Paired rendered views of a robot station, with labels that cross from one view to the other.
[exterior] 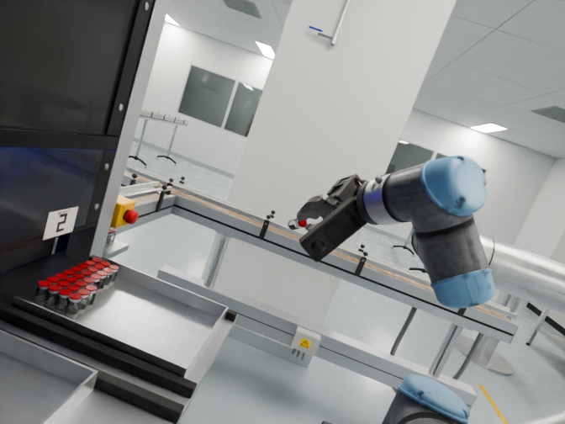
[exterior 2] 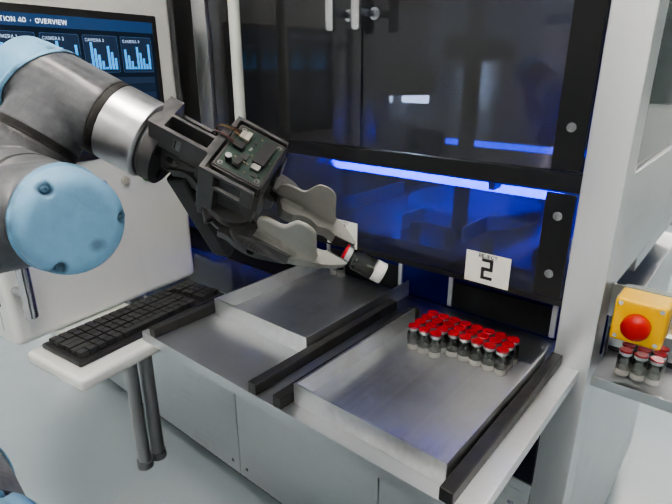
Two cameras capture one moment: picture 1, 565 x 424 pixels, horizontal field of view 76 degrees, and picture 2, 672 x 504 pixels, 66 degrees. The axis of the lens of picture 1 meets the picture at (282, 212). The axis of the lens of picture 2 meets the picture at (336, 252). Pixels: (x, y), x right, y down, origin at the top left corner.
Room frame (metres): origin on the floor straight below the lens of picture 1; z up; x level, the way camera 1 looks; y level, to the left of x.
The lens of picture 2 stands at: (1.00, -0.44, 1.37)
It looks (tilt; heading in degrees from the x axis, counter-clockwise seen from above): 20 degrees down; 126
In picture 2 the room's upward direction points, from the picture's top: straight up
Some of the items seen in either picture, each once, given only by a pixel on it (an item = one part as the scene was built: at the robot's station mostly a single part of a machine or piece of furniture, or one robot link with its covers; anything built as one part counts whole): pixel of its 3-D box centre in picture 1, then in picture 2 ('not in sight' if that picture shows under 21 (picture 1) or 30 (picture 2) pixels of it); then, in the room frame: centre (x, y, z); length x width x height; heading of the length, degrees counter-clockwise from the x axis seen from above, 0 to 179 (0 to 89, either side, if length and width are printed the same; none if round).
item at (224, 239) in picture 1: (203, 301); not in sight; (1.65, 0.22, 0.46); 0.09 x 0.09 x 0.77; 86
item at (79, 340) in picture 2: not in sight; (142, 315); (-0.01, 0.17, 0.82); 0.40 x 0.14 x 0.02; 93
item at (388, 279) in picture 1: (311, 246); not in sight; (1.62, -0.18, 0.92); 1.90 x 0.15 x 0.16; 86
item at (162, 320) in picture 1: (134, 310); (425, 376); (0.69, 0.22, 0.90); 0.34 x 0.26 x 0.04; 86
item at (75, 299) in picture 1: (73, 306); (413, 336); (0.62, 0.32, 0.90); 0.02 x 0.02 x 0.05
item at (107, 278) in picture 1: (89, 287); (458, 345); (0.70, 0.33, 0.90); 0.18 x 0.02 x 0.05; 176
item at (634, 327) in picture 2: (129, 216); (636, 326); (0.95, 0.39, 0.99); 0.04 x 0.04 x 0.04; 86
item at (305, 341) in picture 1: (305, 341); not in sight; (1.55, -0.31, 0.50); 0.12 x 0.05 x 0.09; 86
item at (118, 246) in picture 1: (94, 244); (642, 376); (0.97, 0.48, 0.87); 0.14 x 0.13 x 0.02; 86
